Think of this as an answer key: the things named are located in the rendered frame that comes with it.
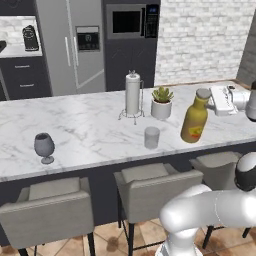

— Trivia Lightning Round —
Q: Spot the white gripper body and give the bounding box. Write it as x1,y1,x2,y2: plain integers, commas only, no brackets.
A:
209,85,239,117

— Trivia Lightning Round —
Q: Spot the dark dining counter base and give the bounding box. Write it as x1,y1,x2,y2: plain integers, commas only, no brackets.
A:
0,139,256,248

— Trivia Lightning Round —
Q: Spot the black coffee machine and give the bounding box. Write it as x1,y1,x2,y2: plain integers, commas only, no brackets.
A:
21,24,41,52

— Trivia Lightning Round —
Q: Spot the stainless steel fridge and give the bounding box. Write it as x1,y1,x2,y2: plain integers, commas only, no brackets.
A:
34,0,107,98

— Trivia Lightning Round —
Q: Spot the dark base cupboard run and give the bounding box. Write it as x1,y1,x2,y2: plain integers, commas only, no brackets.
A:
0,55,53,102

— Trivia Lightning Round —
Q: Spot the black microwave oven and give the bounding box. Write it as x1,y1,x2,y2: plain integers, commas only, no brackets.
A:
105,3,161,40

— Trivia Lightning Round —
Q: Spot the yellow juice bottle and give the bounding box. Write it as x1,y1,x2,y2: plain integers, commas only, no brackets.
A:
180,88,212,144

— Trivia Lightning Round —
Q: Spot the clear glass cup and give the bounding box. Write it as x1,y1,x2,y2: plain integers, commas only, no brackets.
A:
144,126,161,150

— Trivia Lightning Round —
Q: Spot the grey upholstered stool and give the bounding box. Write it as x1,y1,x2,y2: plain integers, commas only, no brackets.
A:
113,162,205,256
0,176,97,256
189,151,256,250

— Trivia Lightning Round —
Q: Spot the grey wine glass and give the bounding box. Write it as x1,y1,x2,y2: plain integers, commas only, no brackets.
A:
33,132,56,165

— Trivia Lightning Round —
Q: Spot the wire paper towel holder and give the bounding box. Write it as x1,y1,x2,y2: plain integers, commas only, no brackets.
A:
118,69,146,126

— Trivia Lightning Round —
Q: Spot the white paper towel roll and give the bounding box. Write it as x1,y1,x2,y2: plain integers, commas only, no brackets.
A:
125,73,141,116

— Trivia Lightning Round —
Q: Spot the dark tall cupboard column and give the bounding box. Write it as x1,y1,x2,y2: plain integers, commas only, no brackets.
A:
101,0,162,93

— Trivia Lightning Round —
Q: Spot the dark wall cupboard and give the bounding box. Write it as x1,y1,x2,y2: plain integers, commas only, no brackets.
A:
0,0,38,17

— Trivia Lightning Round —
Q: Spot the succulent in white pot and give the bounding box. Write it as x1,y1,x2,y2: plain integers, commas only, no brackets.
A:
150,86,175,121

